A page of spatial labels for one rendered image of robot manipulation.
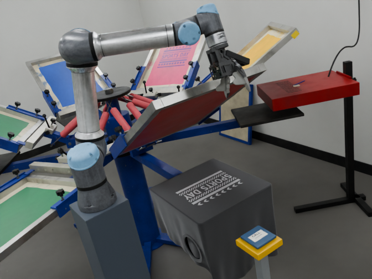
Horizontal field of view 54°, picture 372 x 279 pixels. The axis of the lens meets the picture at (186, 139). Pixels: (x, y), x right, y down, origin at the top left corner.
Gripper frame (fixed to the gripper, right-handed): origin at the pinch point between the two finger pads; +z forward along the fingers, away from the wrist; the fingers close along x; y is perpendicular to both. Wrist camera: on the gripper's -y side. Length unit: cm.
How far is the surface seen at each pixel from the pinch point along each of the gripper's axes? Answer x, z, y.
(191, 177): -65, 37, 0
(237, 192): -34, 46, -6
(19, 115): -208, -36, 56
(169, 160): -304, 63, -95
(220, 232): -30, 57, 12
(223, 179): -49, 41, -10
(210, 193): -43, 43, 3
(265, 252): 4, 58, 15
